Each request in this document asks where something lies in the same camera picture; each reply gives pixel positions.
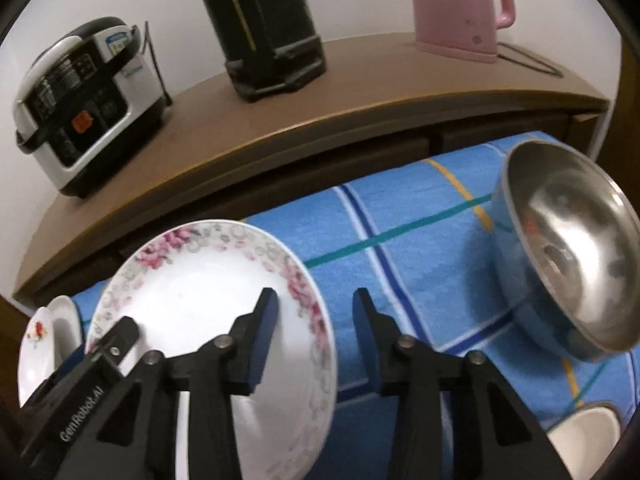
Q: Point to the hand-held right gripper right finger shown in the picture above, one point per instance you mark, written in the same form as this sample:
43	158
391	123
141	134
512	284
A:
362	342

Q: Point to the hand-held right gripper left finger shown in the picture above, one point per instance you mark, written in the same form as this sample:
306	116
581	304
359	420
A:
265	342

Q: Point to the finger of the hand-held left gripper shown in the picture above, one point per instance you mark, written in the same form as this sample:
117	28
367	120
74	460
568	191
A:
70	366
122	335

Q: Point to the white plate red flower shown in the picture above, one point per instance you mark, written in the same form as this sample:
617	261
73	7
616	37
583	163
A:
42	340

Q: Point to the floral white bowl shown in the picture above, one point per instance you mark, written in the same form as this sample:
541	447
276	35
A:
200	280

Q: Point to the stainless steel bowl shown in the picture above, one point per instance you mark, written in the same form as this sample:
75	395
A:
565	230

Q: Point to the white enamel bowl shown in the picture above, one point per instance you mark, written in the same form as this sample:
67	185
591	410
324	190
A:
585	440

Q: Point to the blue plaid blanket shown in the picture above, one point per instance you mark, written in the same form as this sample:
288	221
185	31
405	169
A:
425	240

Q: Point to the white black rice cooker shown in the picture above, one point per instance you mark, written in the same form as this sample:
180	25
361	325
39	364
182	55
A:
90	110

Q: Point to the brown wooden cabinet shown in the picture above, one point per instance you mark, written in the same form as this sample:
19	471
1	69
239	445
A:
350	90

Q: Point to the black thermos flask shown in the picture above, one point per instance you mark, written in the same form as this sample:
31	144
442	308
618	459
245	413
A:
260	25

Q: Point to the pink electric kettle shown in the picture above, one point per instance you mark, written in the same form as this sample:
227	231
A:
450	5

